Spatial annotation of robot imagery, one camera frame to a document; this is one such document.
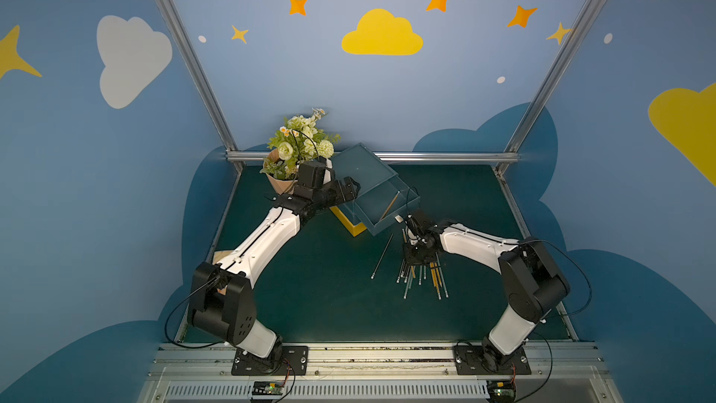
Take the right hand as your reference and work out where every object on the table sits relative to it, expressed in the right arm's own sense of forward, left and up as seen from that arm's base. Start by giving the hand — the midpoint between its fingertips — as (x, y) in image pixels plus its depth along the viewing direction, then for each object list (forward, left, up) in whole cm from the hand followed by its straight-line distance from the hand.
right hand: (411, 257), depth 93 cm
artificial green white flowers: (+25, +39, +28) cm, 54 cm away
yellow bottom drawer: (+8, +21, +3) cm, 22 cm away
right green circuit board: (-35, -23, -4) cm, 42 cm away
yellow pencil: (+11, +8, +14) cm, 19 cm away
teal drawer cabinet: (+21, +17, +21) cm, 34 cm away
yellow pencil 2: (-7, -8, -2) cm, 10 cm away
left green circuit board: (-39, +39, -2) cm, 55 cm away
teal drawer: (+12, +10, +14) cm, 21 cm away
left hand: (+11, +21, +22) cm, 33 cm away
